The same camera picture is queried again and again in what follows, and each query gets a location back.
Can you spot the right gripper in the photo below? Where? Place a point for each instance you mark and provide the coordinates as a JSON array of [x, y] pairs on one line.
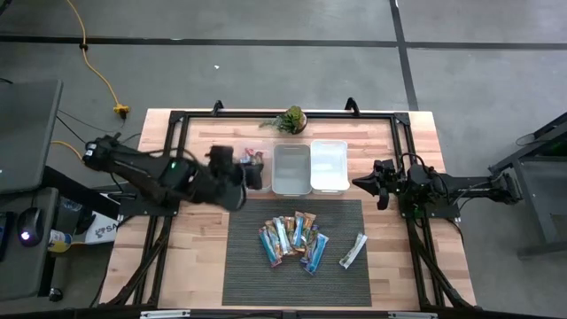
[[390, 177]]

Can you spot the white and green granola bar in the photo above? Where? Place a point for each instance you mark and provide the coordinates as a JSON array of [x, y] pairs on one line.
[[353, 251]]

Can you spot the clear plastic bin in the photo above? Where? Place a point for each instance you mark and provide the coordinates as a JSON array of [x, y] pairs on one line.
[[267, 150]]

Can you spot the silver metal bracket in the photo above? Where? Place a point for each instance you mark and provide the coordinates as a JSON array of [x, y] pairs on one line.
[[164, 314], [412, 315]]

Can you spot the white printed bag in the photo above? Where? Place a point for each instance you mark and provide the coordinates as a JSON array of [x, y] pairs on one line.
[[102, 230]]

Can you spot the grey plastic bin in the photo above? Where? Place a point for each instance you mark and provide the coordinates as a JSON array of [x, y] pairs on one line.
[[291, 170]]

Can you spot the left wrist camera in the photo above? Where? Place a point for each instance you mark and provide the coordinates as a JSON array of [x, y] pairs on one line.
[[220, 156]]

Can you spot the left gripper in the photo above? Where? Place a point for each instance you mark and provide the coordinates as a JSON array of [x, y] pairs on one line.
[[221, 186]]

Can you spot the black computer mouse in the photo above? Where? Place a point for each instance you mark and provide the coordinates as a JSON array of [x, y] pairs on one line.
[[31, 221]]

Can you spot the black aluminium rig frame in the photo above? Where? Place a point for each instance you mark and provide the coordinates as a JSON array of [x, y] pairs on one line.
[[221, 115]]

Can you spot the grey desk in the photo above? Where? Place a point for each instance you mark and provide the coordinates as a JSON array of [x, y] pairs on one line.
[[26, 274], [26, 133]]

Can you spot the white plastic bin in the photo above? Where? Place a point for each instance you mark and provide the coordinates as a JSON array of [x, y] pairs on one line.
[[330, 166]]

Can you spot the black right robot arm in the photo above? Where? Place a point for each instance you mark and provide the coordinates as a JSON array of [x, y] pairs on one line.
[[465, 188]]

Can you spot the potted succulent plant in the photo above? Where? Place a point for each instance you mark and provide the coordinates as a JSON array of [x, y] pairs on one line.
[[292, 120]]

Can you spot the plastic bottle yellow label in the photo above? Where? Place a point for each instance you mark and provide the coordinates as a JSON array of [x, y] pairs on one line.
[[59, 241]]

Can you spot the grey woven placemat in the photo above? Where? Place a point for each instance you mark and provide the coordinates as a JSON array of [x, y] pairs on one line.
[[248, 288]]

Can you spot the white and blue granola bar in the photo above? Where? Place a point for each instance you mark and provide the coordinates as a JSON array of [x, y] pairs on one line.
[[281, 235]]

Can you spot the orange granola bar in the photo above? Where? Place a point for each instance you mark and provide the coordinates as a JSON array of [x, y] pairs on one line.
[[309, 225], [289, 227]]

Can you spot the black metal stand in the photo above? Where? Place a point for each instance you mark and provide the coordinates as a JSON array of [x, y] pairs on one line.
[[540, 186]]

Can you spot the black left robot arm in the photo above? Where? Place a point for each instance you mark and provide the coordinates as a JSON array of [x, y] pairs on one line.
[[133, 168]]

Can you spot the blue chip bag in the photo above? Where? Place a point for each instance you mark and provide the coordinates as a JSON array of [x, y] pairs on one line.
[[311, 239]]

